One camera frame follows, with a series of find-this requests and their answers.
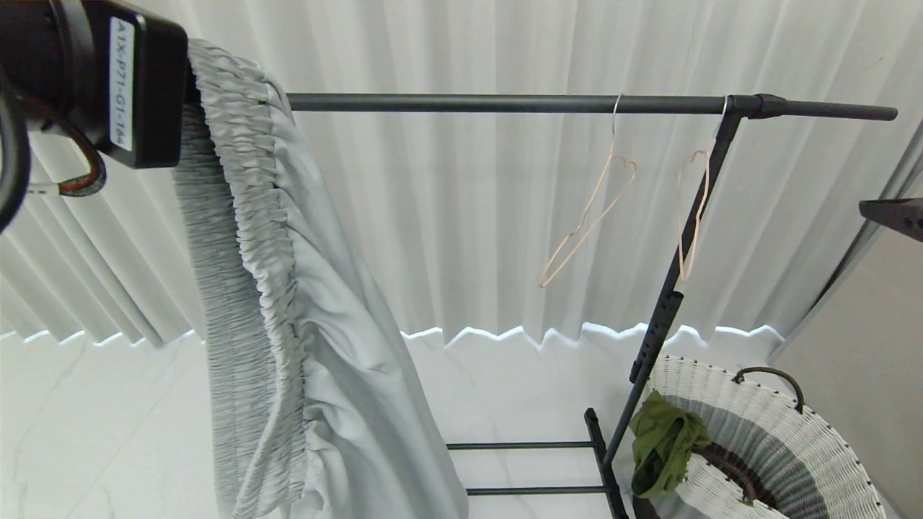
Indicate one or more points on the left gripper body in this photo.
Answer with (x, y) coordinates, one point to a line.
(155, 86)

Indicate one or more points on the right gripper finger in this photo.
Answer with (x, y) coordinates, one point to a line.
(901, 215)

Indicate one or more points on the pink clothes hanger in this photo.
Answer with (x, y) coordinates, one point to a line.
(614, 133)
(680, 223)

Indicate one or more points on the pale grey shorts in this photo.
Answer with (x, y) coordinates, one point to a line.
(332, 360)

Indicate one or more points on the white laundry basket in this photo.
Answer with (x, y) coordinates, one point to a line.
(779, 440)

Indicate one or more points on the black clothes rack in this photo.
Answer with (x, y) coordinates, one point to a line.
(469, 103)

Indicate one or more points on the green garment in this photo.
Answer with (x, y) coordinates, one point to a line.
(667, 443)

